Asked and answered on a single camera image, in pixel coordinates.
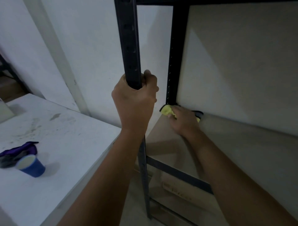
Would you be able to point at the person's left hand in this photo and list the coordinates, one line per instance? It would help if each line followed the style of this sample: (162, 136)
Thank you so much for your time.
(133, 104)

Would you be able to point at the person's right hand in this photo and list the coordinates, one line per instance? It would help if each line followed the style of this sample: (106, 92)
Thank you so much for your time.
(186, 122)

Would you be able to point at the person's right fingers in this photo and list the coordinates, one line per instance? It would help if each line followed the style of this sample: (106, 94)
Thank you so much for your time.
(175, 114)

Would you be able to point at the person's left thumb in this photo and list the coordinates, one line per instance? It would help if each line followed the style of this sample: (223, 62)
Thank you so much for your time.
(149, 80)

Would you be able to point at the yellow cleaning cloth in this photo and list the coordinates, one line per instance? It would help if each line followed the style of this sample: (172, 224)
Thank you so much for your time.
(165, 110)

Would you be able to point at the black metal shelf rack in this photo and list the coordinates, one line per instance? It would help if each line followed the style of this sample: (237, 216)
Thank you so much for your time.
(129, 35)

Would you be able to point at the person's left forearm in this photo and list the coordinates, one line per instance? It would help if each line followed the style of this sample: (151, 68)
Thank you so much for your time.
(109, 177)

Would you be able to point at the person's right forearm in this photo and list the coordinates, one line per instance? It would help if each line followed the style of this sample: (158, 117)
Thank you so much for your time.
(232, 186)

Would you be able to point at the beige wooden shelf board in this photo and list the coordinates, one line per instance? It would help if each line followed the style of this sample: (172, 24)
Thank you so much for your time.
(244, 149)

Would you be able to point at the brown cardboard box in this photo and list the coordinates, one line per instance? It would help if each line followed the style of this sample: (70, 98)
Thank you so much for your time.
(181, 193)

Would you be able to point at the blue paper cup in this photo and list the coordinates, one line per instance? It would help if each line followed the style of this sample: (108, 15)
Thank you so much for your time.
(32, 168)

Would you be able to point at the purple and grey cloth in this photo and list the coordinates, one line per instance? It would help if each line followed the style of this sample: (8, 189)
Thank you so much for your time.
(16, 151)

